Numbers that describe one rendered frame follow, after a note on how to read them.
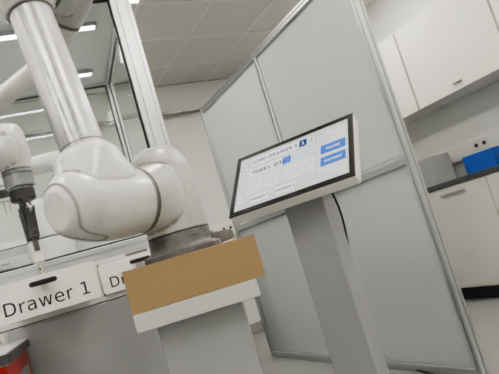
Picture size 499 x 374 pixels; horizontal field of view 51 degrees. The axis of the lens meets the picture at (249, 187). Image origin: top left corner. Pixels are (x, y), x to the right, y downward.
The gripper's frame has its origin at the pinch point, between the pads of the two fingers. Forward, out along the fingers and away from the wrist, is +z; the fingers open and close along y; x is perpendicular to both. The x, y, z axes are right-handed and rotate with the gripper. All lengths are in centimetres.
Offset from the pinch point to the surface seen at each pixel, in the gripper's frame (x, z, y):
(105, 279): -23.3, 13.6, 14.9
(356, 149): -99, -4, -46
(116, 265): -28.1, 9.8, 13.7
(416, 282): -167, 56, 7
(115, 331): -22.6, 32.0, 16.9
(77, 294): -5.2, 16.4, -13.5
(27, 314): 8.5, 17.6, -10.0
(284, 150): -93, -15, -17
